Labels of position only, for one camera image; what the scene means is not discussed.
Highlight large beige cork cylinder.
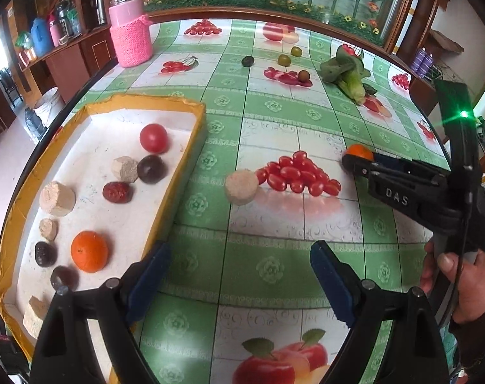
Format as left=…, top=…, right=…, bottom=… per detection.
left=23, top=296, right=48, bottom=340

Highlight large orange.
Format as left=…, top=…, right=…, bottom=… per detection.
left=346, top=144, right=374, bottom=161

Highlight dark plum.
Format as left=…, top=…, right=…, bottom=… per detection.
left=34, top=241, right=57, bottom=268
left=137, top=154, right=167, bottom=185
left=50, top=265, right=78, bottom=291
left=241, top=56, right=255, bottom=68

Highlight beige cork piece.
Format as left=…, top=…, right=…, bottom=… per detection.
left=39, top=219, right=58, bottom=242

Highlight big beige cork block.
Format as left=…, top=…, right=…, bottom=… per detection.
left=39, top=181, right=76, bottom=217

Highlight red date front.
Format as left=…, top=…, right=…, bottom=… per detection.
left=102, top=181, right=133, bottom=204

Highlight small beige cork cylinder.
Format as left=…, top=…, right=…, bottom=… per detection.
left=224, top=169, right=259, bottom=205

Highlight small beige cork chunk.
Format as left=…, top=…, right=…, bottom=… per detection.
left=112, top=156, right=139, bottom=183

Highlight red cherry tomato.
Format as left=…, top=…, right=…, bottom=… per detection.
left=139, top=123, right=169, bottom=154

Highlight right hand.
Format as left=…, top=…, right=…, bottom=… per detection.
left=419, top=241, right=485, bottom=324

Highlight purple bottles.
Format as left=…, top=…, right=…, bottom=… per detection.
left=410, top=47, right=433, bottom=78

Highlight green bok choy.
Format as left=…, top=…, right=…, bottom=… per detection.
left=318, top=44, right=377, bottom=105

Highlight brownish grape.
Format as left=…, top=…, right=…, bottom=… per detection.
left=297, top=70, right=310, bottom=83

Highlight yellow-rimmed foam tray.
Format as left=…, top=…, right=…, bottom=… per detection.
left=0, top=94, right=206, bottom=356

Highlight green grape far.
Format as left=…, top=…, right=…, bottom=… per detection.
left=290, top=46, right=303, bottom=57

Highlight green grape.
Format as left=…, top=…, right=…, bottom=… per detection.
left=277, top=54, right=291, bottom=67
left=290, top=46, right=303, bottom=57

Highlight green grape left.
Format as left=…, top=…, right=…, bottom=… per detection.
left=277, top=54, right=291, bottom=67

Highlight white bucket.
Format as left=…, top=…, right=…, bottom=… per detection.
left=33, top=87, right=66, bottom=127

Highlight wooden sideboard cabinet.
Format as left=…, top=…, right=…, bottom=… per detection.
left=21, top=26, right=116, bottom=102

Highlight pink knitted thermos jar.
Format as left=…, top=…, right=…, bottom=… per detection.
left=109, top=0, right=153, bottom=68

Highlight blue water jug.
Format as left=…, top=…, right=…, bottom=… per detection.
left=30, top=17, right=54, bottom=57

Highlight pink bottle on cabinet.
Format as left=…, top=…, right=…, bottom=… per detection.
left=47, top=13, right=62, bottom=47

